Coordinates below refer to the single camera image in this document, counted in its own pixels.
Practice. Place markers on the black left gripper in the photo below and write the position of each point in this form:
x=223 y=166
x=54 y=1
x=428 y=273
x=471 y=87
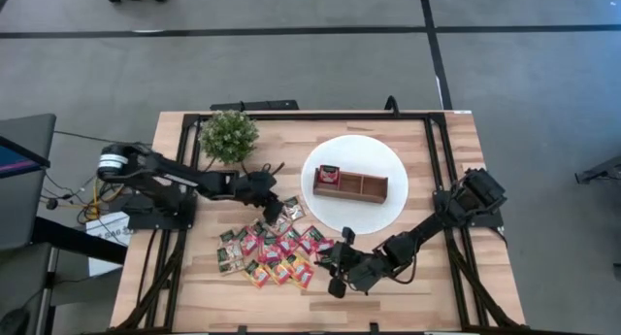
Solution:
x=254 y=184

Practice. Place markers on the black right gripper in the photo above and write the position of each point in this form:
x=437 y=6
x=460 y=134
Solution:
x=361 y=272

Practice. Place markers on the red strawberry tea packet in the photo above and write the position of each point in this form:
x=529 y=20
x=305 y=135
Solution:
x=288 y=243
x=248 y=243
x=310 y=239
x=324 y=247
x=270 y=251
x=328 y=175

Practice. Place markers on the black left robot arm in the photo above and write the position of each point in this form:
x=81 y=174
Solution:
x=165 y=172

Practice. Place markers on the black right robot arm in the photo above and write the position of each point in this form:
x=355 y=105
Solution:
x=427 y=225

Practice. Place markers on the wooden tea organizer box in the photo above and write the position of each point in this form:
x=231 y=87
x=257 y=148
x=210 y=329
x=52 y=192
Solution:
x=361 y=184

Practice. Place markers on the white round woven placemat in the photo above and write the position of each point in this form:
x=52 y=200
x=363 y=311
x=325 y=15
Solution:
x=359 y=218

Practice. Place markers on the green potted plant black pot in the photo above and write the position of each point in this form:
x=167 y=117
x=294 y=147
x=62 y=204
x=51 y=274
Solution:
x=228 y=136

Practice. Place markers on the black table clamp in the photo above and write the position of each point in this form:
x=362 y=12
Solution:
x=241 y=329

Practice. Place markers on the black hook clamp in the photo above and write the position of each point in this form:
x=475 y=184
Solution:
x=392 y=104

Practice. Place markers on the white printed cardboard box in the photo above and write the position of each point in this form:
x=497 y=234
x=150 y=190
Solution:
x=109 y=228

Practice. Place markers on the black desk beam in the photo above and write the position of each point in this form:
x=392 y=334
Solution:
x=77 y=240

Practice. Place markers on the black round power plug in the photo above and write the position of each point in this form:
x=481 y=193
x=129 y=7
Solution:
x=52 y=204

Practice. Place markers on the black monitor blue screen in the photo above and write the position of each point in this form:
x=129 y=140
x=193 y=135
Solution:
x=14 y=160

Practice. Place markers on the black furniture leg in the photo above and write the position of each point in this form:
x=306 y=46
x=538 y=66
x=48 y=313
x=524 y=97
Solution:
x=599 y=172

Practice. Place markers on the black flat bar bracket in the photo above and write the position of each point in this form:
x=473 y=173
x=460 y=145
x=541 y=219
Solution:
x=254 y=105

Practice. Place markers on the black aluminium table frame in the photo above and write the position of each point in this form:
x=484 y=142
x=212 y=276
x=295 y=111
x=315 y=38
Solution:
x=339 y=116

